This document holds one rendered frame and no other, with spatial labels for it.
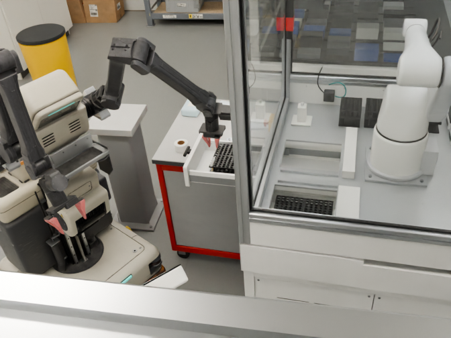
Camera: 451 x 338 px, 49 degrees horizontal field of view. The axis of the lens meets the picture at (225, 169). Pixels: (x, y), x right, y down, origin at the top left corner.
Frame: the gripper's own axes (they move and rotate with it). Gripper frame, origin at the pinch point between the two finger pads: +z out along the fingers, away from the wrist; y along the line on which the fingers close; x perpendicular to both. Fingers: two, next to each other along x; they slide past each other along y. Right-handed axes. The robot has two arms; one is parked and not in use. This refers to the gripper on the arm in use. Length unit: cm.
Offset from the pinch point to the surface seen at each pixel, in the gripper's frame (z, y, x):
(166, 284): -23, -15, 89
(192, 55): 110, 112, -282
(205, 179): 11.8, 1.7, 9.3
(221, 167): 7.6, -4.5, 4.7
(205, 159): 14.8, 6.9, -7.0
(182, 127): 24, 31, -42
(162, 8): 102, 180, -377
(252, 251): 5, -29, 50
